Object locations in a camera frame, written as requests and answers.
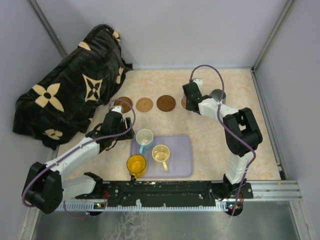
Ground light woven coaster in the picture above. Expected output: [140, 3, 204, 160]
[181, 98, 186, 109]

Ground brown wooden coaster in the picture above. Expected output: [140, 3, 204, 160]
[113, 96, 133, 114]

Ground grey-green mug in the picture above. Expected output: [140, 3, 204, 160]
[209, 89, 227, 104]

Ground dark brown round coaster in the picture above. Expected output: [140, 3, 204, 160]
[156, 95, 176, 112]

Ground white and blue mug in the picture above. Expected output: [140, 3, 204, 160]
[135, 129, 154, 155]

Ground light wooden coaster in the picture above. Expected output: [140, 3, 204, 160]
[135, 97, 154, 113]

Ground yellow mug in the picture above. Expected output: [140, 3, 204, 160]
[126, 154, 147, 181]

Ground cream mug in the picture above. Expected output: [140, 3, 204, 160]
[151, 144, 171, 172]

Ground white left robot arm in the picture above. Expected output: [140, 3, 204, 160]
[21, 105, 135, 214]

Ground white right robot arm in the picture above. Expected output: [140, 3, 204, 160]
[182, 78, 263, 200]

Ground black floral blanket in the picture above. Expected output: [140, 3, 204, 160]
[12, 24, 133, 149]

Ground lavender plastic tray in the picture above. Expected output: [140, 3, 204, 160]
[142, 135, 194, 179]

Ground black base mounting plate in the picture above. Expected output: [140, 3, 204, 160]
[75, 180, 238, 208]

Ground grey aluminium frame rail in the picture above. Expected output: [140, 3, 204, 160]
[251, 0, 296, 72]

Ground white toothed cable rail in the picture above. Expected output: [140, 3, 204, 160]
[57, 201, 241, 212]

